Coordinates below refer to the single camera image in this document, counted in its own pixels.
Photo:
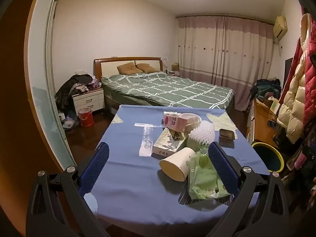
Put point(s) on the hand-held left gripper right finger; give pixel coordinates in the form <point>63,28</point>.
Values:
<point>222,170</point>

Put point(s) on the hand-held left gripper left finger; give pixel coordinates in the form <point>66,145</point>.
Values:
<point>95,170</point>

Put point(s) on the green plastic bag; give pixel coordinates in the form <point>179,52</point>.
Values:
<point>202,177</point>

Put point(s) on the white foam fruit net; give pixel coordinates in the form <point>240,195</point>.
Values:
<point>201,133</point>

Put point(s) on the cream paper cup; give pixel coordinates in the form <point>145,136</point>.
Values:
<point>175,164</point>

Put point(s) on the yellow rimmed dark bin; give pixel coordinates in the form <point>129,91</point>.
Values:
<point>269,158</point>

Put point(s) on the leaf print paper carton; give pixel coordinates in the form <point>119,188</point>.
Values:
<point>167,143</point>

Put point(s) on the white plastic bowl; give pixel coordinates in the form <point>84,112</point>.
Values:
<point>190,116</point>

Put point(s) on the pink milk carton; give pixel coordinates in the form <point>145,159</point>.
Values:
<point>172,122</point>

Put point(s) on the red bucket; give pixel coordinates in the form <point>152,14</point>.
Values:
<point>86,119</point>

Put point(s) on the crumpled plastic bags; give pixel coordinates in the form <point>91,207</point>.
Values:
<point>69,122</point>

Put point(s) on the white nightstand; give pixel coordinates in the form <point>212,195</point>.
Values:
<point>88,101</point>

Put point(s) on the floral tote bag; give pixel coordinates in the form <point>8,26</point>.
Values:
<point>301,156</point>

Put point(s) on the green and white box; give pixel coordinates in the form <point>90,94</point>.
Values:
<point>274,107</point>

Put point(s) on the glass sliding wardrobe door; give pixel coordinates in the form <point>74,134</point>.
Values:
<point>44,103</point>

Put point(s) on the pile of dark clothes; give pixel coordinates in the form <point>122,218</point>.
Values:
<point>74,82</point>

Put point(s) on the heap of dark clothing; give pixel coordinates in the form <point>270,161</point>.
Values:
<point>266,86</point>

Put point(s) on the cream puffer jacket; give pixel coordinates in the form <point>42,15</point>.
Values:
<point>293,98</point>

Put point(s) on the green plaid duvet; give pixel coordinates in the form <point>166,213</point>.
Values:
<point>160,88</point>

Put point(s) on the wooden bed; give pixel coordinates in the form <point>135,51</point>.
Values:
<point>111,66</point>

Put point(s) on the brown pillow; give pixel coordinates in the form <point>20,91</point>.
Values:
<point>128,68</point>
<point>147,68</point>

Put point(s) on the small cardboard box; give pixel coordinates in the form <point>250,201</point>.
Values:
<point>175,67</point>

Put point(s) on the pink and cream curtain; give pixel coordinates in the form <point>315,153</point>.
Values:
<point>222,54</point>

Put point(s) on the black television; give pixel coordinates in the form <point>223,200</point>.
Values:
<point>288,71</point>

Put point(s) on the red puffer jacket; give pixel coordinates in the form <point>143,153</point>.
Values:
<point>311,86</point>

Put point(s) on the white wall socket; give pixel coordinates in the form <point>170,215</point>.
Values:
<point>81,72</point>

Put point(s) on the wall air conditioner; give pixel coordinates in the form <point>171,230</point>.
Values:
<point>280,27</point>

